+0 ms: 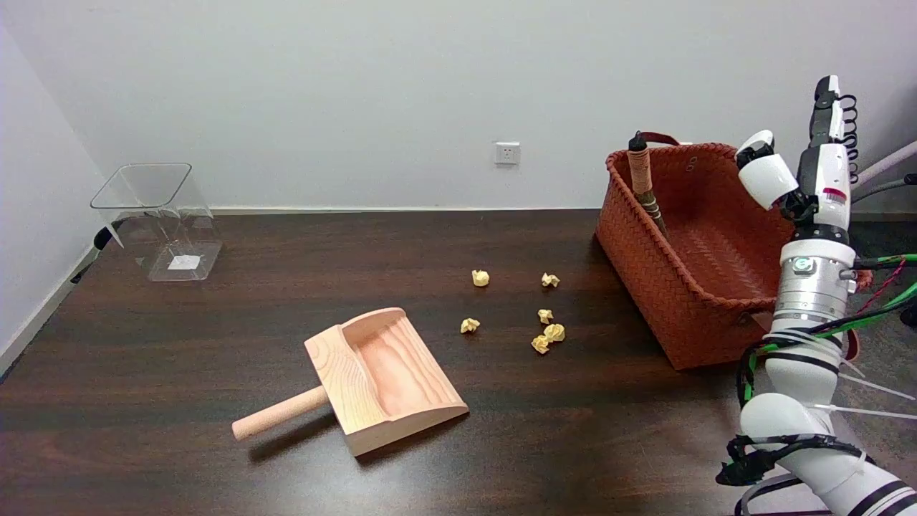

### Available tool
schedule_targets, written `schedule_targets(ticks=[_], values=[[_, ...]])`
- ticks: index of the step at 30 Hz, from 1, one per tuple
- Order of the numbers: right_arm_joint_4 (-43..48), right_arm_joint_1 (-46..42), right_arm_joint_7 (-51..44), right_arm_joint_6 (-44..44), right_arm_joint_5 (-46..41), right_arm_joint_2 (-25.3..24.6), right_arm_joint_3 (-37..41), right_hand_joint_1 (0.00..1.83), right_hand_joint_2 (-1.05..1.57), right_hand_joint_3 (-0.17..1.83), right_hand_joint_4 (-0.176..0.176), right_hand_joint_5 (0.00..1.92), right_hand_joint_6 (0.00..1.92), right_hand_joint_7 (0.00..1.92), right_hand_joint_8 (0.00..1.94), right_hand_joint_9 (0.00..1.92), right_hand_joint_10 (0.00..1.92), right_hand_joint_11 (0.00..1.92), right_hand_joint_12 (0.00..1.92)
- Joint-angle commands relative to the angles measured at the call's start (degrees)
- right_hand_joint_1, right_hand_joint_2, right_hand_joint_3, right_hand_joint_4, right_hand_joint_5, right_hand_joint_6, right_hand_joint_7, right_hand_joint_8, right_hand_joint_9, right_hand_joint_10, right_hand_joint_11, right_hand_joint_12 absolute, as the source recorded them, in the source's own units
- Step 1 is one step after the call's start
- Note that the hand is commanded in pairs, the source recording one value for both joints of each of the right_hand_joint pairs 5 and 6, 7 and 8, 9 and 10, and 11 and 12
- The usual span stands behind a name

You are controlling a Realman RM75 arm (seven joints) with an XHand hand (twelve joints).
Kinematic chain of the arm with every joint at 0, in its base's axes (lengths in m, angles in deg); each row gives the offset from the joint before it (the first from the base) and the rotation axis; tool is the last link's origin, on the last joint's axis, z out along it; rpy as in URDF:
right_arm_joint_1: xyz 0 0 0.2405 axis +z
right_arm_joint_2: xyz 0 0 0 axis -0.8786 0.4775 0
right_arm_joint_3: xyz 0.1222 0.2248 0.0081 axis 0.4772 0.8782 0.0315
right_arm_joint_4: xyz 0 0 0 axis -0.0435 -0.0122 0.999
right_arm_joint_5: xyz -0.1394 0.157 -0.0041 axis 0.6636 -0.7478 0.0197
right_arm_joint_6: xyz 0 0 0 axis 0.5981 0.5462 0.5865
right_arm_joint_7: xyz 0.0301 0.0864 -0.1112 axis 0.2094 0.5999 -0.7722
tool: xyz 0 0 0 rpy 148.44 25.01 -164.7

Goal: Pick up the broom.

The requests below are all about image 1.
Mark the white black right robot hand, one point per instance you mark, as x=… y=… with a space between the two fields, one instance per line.
x=831 y=179

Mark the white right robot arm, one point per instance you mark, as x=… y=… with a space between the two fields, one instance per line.
x=813 y=294

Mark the red-brown woven basket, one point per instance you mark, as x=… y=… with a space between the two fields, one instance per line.
x=673 y=287

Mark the white zip tie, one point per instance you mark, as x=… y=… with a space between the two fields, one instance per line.
x=881 y=413
x=877 y=387

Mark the crumpled yellow paper ball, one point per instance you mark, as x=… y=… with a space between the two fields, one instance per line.
x=549 y=280
x=480 y=278
x=554 y=332
x=540 y=345
x=545 y=315
x=469 y=325

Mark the wooden dustpan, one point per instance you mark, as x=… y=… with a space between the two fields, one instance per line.
x=380 y=376

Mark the white paper label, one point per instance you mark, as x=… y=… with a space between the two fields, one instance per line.
x=183 y=262

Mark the clear plastic bin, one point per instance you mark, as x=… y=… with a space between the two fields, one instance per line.
x=161 y=215

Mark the black white rod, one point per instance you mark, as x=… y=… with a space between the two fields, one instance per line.
x=104 y=238

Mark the grey chair frame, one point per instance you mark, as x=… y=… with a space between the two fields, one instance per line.
x=885 y=166

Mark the white wall outlet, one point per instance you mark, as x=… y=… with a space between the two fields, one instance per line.
x=507 y=153

